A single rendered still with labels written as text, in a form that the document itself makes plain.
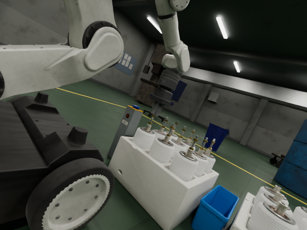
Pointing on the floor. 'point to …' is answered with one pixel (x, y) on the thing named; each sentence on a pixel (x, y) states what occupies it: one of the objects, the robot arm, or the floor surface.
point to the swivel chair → (173, 96)
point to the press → (145, 94)
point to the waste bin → (213, 131)
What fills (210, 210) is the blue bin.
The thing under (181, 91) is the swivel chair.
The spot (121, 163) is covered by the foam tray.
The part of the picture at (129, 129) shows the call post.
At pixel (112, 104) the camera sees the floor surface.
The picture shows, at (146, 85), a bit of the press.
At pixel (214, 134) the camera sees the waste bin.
